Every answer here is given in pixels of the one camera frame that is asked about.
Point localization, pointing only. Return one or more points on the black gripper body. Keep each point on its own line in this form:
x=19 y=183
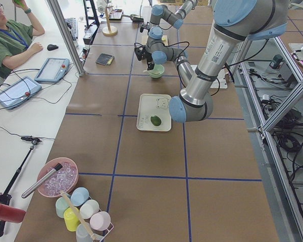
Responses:
x=149 y=60

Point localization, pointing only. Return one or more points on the white ceramic spoon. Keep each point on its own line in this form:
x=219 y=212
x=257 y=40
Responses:
x=151 y=72

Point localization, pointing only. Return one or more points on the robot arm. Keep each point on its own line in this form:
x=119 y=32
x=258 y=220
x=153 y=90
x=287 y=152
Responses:
x=174 y=19
x=234 y=22

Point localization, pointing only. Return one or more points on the light green bowl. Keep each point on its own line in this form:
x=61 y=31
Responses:
x=159 y=68

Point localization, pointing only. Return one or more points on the pink bowl of ice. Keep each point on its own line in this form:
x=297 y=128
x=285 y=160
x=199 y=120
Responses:
x=65 y=179

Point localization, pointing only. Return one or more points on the bamboo cutting board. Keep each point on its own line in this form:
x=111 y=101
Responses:
x=164 y=40

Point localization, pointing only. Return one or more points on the white bear tray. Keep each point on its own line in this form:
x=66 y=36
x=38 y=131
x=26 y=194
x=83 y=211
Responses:
x=150 y=105

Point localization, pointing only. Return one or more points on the yellow sponge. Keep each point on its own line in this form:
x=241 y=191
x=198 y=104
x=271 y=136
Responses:
x=110 y=61

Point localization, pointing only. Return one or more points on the metal scoop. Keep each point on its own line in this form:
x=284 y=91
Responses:
x=134 y=18

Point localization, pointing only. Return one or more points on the dark tray with items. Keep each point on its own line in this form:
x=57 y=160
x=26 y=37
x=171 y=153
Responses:
x=115 y=15

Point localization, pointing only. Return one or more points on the black keyboard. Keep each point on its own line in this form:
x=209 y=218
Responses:
x=73 y=26

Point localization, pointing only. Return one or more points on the far teach pendant tablet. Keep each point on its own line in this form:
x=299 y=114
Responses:
x=52 y=70

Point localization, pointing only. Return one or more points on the teach pendant tablet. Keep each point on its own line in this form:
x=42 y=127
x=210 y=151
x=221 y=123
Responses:
x=52 y=70
x=19 y=92

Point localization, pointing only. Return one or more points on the black computer mouse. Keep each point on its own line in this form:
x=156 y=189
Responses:
x=51 y=47

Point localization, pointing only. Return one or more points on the near teach pendant tablet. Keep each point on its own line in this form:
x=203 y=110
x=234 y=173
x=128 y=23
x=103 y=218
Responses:
x=19 y=92

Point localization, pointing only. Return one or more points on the steel cylinder tool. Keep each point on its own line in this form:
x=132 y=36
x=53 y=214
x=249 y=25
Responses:
x=36 y=185

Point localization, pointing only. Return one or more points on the seated person green shirt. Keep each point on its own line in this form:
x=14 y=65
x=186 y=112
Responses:
x=16 y=46

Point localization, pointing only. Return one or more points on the blue cup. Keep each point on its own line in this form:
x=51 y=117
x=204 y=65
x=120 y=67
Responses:
x=79 y=196

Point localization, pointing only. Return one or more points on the white cup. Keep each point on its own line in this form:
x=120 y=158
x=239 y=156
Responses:
x=89 y=208

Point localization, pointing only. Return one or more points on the pink cup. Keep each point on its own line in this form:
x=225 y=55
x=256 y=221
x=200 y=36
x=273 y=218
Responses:
x=100 y=221

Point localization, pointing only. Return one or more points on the mint green cup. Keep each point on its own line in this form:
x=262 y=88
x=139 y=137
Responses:
x=61 y=206

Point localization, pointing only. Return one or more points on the yellow cup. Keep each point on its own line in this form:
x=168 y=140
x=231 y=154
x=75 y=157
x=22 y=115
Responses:
x=71 y=220

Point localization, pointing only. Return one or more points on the wooden stick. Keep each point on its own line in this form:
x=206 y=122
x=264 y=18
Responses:
x=93 y=236

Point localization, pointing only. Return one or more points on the grey cup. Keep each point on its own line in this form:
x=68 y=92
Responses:
x=82 y=235

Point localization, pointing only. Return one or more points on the black tripod stick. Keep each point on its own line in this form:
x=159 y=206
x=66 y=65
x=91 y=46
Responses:
x=5 y=197

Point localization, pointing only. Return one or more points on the red cylinder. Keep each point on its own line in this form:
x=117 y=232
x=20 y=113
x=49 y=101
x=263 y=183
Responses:
x=11 y=214

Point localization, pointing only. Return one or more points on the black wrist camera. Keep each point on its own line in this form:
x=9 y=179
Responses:
x=145 y=26
x=140 y=52

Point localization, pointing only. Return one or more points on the aluminium frame post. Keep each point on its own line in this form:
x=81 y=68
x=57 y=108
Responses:
x=65 y=33

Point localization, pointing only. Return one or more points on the white wire cup rack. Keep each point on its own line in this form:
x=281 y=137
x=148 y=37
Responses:
x=104 y=233

